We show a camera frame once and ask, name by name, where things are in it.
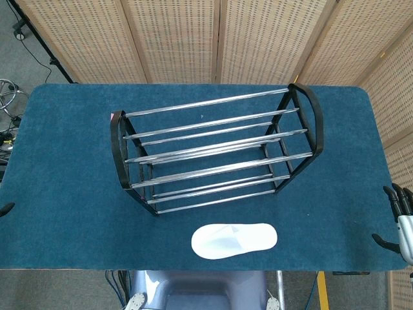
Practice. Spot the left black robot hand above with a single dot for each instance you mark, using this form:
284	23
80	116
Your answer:
6	208

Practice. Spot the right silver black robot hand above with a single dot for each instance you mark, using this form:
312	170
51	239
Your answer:
405	226

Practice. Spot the white slipper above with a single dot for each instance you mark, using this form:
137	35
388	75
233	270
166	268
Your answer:
226	242

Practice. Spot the black chrome shoe rack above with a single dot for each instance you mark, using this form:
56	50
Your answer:
222	169

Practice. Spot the blue carpet mat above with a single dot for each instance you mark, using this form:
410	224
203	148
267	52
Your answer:
64	193

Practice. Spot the yellow floor tape strip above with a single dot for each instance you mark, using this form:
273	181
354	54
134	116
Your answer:
322	290

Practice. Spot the chrome stool base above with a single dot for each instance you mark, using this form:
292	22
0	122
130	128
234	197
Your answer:
9	92

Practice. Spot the silver table leg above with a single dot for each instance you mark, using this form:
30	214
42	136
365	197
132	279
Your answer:
279	287

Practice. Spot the black stand with caster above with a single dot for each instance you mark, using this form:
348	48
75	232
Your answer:
42	43

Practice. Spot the blue-grey robot torso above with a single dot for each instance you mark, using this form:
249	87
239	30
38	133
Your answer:
200	290

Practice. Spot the woven wooden folding screen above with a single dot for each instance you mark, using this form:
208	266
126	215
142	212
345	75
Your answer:
180	38

